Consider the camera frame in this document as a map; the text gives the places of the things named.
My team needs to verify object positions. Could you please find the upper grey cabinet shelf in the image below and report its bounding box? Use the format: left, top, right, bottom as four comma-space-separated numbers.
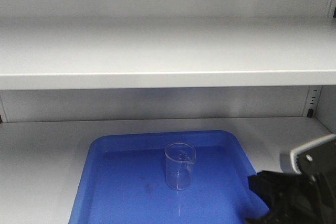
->
1, 18, 335, 90

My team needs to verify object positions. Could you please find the clear glass beaker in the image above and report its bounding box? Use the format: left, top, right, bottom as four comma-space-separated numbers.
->
164, 142, 196, 190

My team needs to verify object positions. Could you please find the black covered gripper body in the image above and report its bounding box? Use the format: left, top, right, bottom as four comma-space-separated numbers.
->
245, 170, 335, 223

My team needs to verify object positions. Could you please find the blue plastic tray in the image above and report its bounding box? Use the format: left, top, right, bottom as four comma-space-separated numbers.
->
69, 131, 268, 223

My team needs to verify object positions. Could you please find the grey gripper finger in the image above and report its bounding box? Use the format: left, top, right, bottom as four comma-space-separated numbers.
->
280, 134, 335, 182

